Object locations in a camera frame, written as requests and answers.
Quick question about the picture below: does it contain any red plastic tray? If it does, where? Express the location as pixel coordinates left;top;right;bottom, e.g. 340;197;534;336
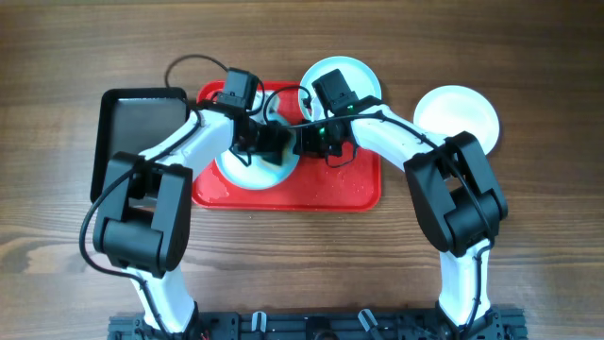
193;81;381;212

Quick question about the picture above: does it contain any left black cable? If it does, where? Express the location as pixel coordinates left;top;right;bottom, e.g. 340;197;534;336
78;53;265;339

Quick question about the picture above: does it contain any black cable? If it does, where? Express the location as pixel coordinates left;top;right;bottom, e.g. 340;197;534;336
78;53;265;339
262;84;496;339

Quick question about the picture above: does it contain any teal round plate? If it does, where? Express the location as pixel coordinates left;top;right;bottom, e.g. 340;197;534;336
298;56;382;121
214;92;301;192

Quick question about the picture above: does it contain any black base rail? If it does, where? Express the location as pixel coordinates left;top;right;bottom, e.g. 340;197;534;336
107;307;529;340

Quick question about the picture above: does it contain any black rectangular tray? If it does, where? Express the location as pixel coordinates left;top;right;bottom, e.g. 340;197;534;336
90;88;189;201

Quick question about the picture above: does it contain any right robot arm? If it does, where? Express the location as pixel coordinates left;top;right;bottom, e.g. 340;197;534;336
298;69;508;339

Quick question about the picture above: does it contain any white round plate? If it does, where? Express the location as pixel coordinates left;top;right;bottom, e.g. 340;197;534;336
413;85;500;154

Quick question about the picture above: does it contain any right black cable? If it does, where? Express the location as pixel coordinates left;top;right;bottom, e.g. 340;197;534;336
262;84;496;339

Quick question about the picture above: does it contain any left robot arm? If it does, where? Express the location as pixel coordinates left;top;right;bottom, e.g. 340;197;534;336
79;68;264;339

